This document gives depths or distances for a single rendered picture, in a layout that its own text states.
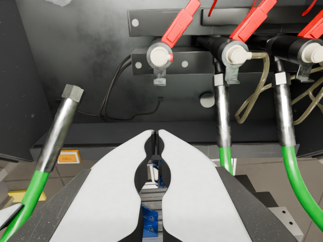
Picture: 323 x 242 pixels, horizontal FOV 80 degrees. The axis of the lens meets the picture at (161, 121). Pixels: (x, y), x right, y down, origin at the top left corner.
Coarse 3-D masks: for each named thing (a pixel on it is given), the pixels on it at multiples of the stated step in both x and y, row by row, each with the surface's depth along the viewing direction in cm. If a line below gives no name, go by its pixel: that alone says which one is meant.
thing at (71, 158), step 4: (60, 156) 44; (64, 156) 44; (68, 156) 44; (72, 156) 44; (60, 160) 45; (64, 160) 44; (68, 160) 44; (72, 160) 44; (76, 160) 45; (80, 160) 46
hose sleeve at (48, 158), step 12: (60, 108) 21; (72, 108) 21; (60, 120) 20; (72, 120) 21; (60, 132) 20; (48, 144) 20; (60, 144) 21; (48, 156) 20; (36, 168) 20; (48, 168) 20
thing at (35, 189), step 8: (40, 176) 20; (48, 176) 20; (32, 184) 20; (40, 184) 20; (32, 192) 19; (40, 192) 20; (24, 200) 19; (32, 200) 19; (24, 208) 19; (32, 208) 19; (16, 216) 18; (24, 216) 19; (16, 224) 18; (8, 232) 18; (0, 240) 17
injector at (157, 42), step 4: (160, 36) 34; (156, 40) 23; (160, 40) 22; (152, 44) 21; (156, 44) 20; (160, 44) 20; (164, 44) 20; (152, 48) 20; (168, 48) 20; (148, 52) 20; (168, 52) 22; (148, 56) 21; (148, 60) 21; (152, 64) 21; (168, 64) 21; (156, 68) 21; (160, 68) 21; (164, 68) 21
